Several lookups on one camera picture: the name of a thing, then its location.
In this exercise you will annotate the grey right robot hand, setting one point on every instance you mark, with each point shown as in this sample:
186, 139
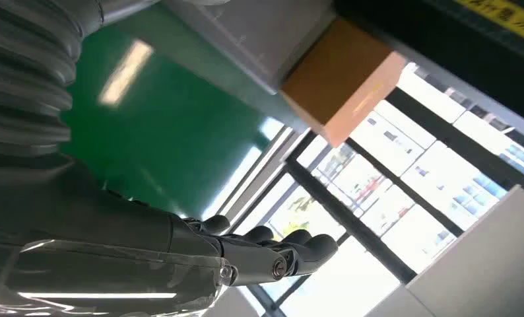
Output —
91, 227

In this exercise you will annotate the green conveyor belt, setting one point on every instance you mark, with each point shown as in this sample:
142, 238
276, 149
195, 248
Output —
166, 131

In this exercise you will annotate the brown cardboard box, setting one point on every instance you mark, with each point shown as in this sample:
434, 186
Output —
340, 83

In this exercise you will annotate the black scanner machine column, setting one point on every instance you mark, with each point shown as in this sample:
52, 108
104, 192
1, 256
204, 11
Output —
454, 52

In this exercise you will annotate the yellow column label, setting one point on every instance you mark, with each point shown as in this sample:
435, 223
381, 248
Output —
502, 15

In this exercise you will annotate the grey scanner base plate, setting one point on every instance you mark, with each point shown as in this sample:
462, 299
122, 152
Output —
253, 39

